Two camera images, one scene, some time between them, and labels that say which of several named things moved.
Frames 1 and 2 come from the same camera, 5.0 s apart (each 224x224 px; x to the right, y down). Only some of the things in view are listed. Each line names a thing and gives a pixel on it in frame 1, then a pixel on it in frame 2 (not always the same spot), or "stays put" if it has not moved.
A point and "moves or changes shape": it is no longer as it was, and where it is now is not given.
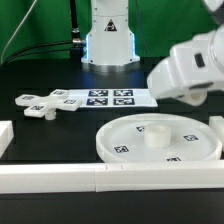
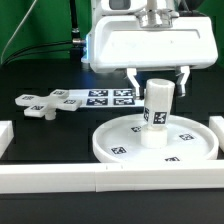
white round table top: x=159 y=138 moves or changes shape
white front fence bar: x=92 y=178 stays put
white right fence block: x=217 y=124 stays put
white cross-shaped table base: x=46 y=106 stays put
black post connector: x=77 y=41 stays put
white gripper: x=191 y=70 to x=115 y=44
